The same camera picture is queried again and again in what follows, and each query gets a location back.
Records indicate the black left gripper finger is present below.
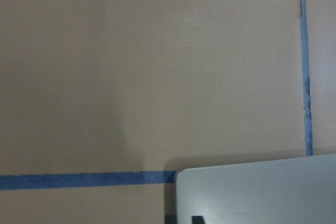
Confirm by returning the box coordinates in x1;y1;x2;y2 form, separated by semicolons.
192;216;204;224

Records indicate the silver grey laptop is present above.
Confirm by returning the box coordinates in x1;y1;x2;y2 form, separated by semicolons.
175;154;335;223

